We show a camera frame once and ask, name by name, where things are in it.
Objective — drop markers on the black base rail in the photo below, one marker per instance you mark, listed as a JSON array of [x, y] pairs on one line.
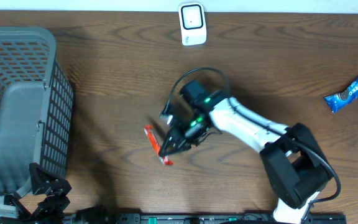
[[100, 214]]

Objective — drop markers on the grey plastic shopping basket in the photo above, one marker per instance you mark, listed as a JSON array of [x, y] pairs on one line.
[[36, 107]]

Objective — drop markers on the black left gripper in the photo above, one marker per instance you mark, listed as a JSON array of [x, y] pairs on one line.
[[54, 207]]

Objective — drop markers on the red Nescafe coffee stick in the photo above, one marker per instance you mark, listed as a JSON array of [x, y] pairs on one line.
[[149, 131]]

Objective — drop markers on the blue Oreo cookie pack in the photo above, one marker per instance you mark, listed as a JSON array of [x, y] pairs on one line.
[[339, 100]]

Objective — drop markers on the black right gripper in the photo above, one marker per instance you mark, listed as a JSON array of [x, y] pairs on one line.
[[176, 140]]

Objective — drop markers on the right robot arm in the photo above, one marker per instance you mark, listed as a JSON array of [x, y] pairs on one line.
[[296, 167]]

